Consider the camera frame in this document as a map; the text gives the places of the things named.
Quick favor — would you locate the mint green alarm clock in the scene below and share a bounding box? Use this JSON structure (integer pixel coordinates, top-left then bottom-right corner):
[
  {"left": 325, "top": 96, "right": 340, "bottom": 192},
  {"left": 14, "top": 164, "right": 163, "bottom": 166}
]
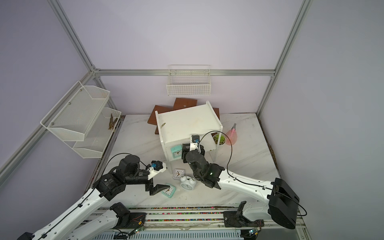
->
[
  {"left": 171, "top": 145, "right": 183, "bottom": 159},
  {"left": 162, "top": 183, "right": 177, "bottom": 199}
]

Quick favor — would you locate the white twin-bell alarm clock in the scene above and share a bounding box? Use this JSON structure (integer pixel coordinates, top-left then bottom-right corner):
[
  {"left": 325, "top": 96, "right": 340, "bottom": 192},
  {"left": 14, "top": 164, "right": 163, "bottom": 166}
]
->
[{"left": 180, "top": 176, "right": 197, "bottom": 191}]

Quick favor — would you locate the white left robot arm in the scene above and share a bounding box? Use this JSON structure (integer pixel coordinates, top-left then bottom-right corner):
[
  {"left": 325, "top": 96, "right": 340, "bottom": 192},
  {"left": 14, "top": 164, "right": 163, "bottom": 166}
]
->
[{"left": 18, "top": 154, "right": 169, "bottom": 240}]

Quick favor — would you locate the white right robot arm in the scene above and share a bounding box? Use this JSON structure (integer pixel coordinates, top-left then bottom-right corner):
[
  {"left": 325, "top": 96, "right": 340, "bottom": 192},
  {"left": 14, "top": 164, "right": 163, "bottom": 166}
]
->
[{"left": 182, "top": 144, "right": 300, "bottom": 229}]

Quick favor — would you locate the white two-tier shelf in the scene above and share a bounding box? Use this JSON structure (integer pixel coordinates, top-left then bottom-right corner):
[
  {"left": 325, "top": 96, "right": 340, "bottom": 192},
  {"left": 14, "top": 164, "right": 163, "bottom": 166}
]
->
[{"left": 155, "top": 101, "right": 223, "bottom": 162}]

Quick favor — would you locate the green succulent in white pot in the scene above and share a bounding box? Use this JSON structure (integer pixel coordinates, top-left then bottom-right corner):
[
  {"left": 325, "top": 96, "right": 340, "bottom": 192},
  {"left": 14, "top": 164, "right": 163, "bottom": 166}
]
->
[{"left": 213, "top": 134, "right": 227, "bottom": 146}]

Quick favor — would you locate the brown wooden step stand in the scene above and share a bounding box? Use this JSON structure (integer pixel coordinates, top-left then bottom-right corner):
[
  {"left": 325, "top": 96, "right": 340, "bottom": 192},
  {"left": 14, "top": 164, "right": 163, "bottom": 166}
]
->
[{"left": 147, "top": 97, "right": 220, "bottom": 135}]

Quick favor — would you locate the pink spray bottle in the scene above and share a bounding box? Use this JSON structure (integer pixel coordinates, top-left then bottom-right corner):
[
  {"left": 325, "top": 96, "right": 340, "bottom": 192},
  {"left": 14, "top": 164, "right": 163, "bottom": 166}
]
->
[{"left": 226, "top": 123, "right": 238, "bottom": 146}]

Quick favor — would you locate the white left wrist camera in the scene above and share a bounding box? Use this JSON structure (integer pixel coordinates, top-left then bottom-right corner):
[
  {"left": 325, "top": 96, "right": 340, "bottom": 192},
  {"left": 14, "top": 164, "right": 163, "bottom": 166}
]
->
[{"left": 147, "top": 161, "right": 167, "bottom": 180}]

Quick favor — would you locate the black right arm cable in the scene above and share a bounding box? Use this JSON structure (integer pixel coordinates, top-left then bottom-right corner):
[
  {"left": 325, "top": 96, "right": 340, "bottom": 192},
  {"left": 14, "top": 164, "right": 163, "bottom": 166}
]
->
[{"left": 197, "top": 130, "right": 308, "bottom": 217}]

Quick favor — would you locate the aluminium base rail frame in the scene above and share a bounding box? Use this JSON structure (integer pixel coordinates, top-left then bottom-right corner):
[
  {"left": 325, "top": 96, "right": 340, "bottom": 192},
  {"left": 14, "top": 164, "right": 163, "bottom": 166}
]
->
[{"left": 68, "top": 205, "right": 313, "bottom": 240}]

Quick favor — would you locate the white wire wall basket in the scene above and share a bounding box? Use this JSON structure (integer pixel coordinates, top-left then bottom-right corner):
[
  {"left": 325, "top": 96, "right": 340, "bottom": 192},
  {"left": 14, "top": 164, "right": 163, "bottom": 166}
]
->
[{"left": 167, "top": 65, "right": 212, "bottom": 97}]

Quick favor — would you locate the white mesh lower wall bin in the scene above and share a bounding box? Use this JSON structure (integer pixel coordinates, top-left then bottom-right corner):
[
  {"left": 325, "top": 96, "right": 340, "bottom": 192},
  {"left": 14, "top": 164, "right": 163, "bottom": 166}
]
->
[{"left": 66, "top": 108, "right": 121, "bottom": 159}]

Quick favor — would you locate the white mesh wall bin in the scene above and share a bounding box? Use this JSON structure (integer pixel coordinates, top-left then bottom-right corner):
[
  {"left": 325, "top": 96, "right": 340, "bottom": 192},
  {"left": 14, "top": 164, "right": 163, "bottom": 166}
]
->
[
  {"left": 66, "top": 108, "right": 121, "bottom": 159},
  {"left": 40, "top": 82, "right": 110, "bottom": 142}
]

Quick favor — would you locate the white mesh upper wall bin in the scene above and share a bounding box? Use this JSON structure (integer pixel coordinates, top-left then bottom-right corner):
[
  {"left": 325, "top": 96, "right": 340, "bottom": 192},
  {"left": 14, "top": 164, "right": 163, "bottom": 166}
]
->
[{"left": 40, "top": 82, "right": 110, "bottom": 142}]

